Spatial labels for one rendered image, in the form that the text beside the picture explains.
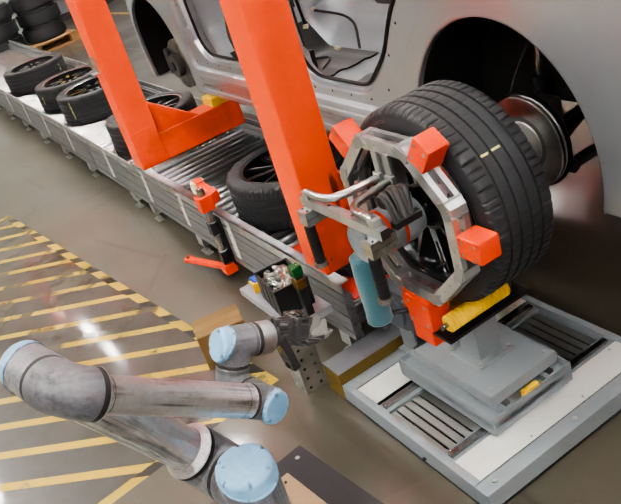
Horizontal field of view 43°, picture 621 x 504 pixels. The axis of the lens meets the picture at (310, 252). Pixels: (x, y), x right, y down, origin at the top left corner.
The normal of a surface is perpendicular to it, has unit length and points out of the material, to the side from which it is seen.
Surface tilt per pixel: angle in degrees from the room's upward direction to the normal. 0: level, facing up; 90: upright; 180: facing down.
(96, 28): 90
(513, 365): 0
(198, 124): 90
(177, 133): 90
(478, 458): 0
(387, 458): 0
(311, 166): 90
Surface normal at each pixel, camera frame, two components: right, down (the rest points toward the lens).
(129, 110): 0.51, 0.28
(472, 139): 0.15, -0.43
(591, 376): -0.27, -0.84
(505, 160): 0.30, -0.19
